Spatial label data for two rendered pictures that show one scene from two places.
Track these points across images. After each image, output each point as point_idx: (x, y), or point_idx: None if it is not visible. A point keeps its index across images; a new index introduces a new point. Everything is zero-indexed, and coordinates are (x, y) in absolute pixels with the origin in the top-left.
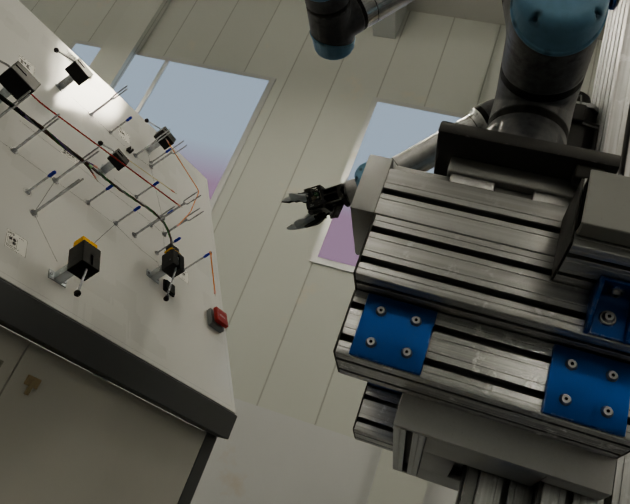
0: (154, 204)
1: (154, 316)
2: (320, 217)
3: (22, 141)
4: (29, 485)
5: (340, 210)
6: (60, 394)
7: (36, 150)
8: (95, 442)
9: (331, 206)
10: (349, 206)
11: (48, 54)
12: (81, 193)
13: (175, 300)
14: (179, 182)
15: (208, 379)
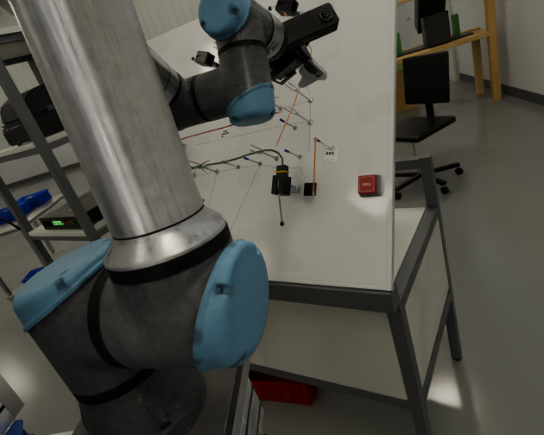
0: (301, 92)
1: (293, 232)
2: (304, 66)
3: (198, 160)
4: (288, 345)
5: (306, 37)
6: None
7: (205, 158)
8: (302, 323)
9: (290, 52)
10: (280, 53)
11: (209, 46)
12: (234, 162)
13: (318, 197)
14: (339, 11)
15: (352, 266)
